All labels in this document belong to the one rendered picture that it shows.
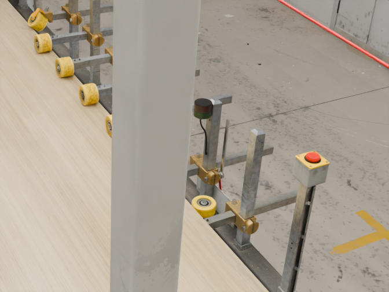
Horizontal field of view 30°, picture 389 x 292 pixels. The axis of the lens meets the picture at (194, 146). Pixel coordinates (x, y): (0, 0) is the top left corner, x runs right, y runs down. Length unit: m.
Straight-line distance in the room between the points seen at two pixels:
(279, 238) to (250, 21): 2.75
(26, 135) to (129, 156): 2.13
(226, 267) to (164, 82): 1.63
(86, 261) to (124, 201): 1.53
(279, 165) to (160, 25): 3.74
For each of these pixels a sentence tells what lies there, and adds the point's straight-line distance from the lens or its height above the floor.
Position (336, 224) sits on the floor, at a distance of 3.87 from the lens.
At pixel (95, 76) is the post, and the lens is 3.39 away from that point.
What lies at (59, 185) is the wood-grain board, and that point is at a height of 0.90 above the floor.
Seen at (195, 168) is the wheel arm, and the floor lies 0.86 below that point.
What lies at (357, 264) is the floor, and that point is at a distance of 3.66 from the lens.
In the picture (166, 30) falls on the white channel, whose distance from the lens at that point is 0.52.
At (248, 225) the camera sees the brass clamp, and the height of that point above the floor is 0.83.
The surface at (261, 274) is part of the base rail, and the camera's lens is 2.43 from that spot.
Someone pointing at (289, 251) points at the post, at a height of 0.88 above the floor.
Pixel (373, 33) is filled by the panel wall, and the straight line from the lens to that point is 5.69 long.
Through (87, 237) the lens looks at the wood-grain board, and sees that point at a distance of 2.22.
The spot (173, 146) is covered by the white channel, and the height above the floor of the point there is 2.02.
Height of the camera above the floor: 2.33
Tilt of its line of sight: 33 degrees down
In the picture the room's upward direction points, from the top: 5 degrees clockwise
